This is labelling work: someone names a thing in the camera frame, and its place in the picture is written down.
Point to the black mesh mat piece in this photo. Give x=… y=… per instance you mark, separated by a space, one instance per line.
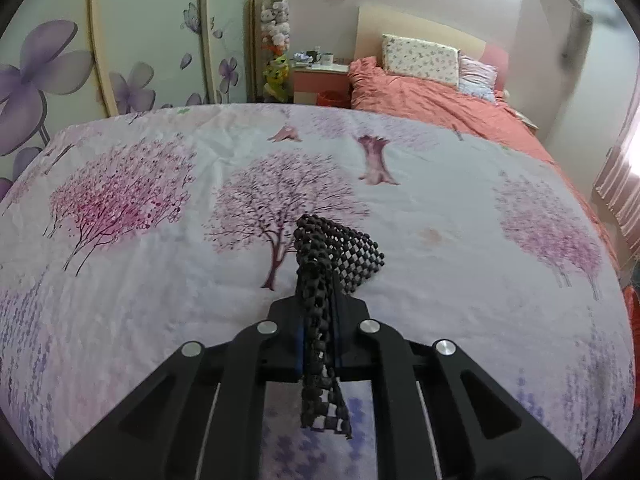
x=320 y=260

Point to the small red basket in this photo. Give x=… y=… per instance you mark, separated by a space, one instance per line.
x=332 y=99

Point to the beige and pink headboard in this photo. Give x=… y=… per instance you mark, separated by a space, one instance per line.
x=370 y=25

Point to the white mug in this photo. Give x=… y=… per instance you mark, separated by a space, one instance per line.
x=327 y=58

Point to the floral pillow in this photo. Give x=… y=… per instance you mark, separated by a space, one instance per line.
x=420 y=57

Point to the clear tube of plush toys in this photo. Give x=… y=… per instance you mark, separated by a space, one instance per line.
x=276 y=20

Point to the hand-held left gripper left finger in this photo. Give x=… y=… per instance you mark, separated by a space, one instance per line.
x=298 y=355

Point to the tree print sheet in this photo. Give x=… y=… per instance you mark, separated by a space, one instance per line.
x=175 y=270

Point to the pink striped pillow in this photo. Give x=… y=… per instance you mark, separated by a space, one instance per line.
x=475 y=77

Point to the yellow plush toy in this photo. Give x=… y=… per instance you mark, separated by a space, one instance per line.
x=276 y=77

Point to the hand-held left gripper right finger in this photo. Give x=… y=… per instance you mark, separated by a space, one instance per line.
x=350 y=350

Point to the salmon duvet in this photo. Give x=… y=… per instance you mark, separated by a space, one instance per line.
x=425 y=100

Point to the flower print wardrobe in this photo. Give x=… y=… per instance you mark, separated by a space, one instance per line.
x=140 y=25

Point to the pink nightstand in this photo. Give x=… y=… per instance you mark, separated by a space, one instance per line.
x=310 y=82

